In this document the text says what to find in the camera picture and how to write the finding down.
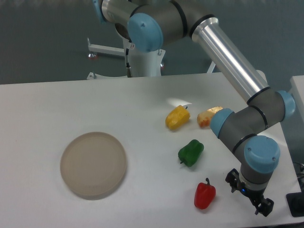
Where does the yellow bell pepper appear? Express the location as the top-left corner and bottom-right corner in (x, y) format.
(165, 105), (190, 130)

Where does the orange pepper piece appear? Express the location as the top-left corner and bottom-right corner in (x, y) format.
(197, 106), (223, 128)

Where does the white side table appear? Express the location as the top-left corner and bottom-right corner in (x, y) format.
(278, 76), (304, 117)

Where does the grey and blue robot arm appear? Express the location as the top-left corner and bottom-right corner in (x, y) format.
(93, 0), (295, 216)

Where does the black cable on pedestal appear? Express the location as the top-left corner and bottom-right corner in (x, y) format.
(124, 39), (133, 78)

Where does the beige round plate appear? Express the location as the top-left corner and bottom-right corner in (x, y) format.
(60, 132), (127, 200)

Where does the red bell pepper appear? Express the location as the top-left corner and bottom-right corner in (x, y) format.
(194, 178), (216, 209)

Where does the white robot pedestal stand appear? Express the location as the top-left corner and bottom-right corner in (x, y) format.
(85, 22), (219, 80)

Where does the green bell pepper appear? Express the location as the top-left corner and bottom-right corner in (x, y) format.
(178, 139), (204, 167)

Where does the black device at table edge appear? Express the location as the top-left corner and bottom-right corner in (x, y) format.
(286, 192), (304, 218)

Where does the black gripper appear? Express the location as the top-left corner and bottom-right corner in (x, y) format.
(225, 169), (274, 217)

